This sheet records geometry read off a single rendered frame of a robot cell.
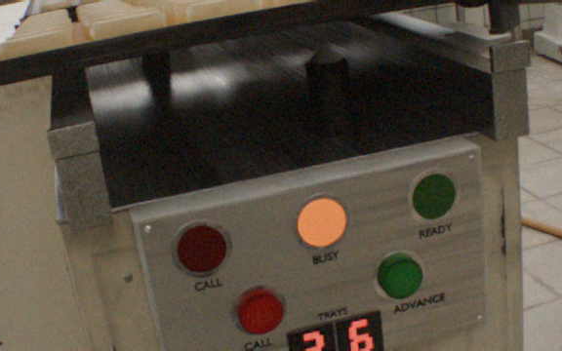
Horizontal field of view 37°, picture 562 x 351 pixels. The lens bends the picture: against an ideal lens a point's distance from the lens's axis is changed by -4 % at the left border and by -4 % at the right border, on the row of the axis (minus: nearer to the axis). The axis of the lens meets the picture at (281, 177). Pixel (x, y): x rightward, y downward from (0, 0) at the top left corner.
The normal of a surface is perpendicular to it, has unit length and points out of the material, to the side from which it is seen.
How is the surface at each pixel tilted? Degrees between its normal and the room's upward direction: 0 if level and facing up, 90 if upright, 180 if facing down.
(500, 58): 90
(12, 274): 90
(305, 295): 90
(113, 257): 90
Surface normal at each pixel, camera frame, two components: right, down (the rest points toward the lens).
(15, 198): 0.25, 0.28
